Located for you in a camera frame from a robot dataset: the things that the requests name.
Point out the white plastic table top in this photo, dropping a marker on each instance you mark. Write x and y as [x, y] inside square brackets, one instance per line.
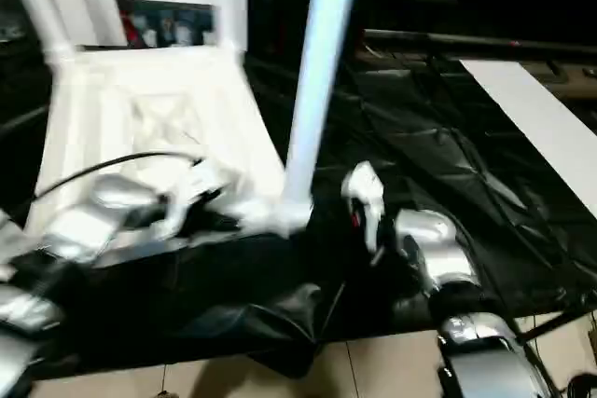
[140, 109]

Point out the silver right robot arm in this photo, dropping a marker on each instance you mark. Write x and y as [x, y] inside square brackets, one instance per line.
[438, 258]

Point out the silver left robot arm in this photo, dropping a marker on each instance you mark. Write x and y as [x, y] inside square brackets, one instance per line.
[75, 230]

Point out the black plastic mat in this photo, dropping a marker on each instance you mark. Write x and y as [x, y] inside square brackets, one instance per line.
[466, 193]

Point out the white flat panel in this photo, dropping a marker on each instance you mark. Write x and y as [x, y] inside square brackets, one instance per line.
[536, 118]

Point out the black stand leg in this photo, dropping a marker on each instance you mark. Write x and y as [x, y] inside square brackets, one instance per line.
[560, 319]

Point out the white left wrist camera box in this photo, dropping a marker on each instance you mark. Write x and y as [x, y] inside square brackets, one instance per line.
[191, 193]

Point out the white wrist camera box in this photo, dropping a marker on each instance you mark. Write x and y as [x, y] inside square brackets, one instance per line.
[191, 193]
[366, 198]

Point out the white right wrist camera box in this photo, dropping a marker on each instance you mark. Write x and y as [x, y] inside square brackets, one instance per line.
[366, 198]

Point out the dark horizontal rail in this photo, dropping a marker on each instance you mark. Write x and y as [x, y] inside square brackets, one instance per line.
[485, 42]

